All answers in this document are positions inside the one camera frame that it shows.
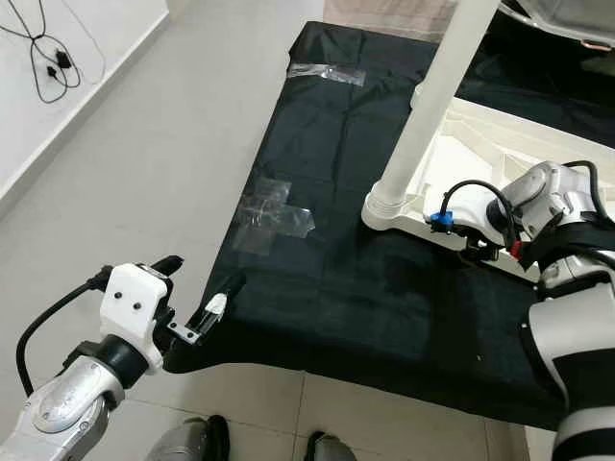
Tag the white plastic table leg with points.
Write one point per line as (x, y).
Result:
(442, 86)
(421, 94)

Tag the clear plastic bag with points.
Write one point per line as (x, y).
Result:
(274, 219)

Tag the dark robot left foot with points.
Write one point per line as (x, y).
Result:
(187, 442)

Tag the dark robot foot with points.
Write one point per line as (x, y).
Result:
(332, 448)
(187, 442)

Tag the white plastic table top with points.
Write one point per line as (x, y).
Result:
(471, 134)

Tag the black table cloth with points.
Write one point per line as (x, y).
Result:
(346, 307)

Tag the dark robot right foot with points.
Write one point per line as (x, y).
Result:
(332, 448)

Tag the black wok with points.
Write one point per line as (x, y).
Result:
(557, 36)

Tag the clear plastic wrapper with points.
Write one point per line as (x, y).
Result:
(327, 74)

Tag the beige cloth covered bench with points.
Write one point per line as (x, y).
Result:
(375, 14)

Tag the clear plastic storage box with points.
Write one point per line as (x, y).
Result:
(577, 10)

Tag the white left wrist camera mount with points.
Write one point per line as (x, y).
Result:
(139, 293)

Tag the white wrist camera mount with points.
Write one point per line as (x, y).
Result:
(139, 293)
(476, 206)

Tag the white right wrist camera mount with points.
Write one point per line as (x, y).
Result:
(476, 206)

